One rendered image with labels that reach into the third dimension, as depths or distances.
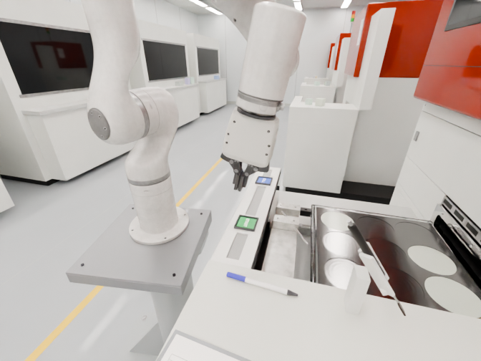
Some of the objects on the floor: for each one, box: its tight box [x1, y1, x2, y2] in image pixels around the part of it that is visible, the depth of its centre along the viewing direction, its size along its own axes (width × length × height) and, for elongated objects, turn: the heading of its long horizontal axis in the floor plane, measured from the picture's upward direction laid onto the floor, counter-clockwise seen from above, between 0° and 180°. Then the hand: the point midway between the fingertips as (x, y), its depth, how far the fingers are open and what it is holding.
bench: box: [0, 0, 137, 186], centre depth 320 cm, size 108×180×200 cm, turn 164°
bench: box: [129, 19, 200, 127], centre depth 509 cm, size 108×180×200 cm, turn 164°
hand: (240, 180), depth 51 cm, fingers closed
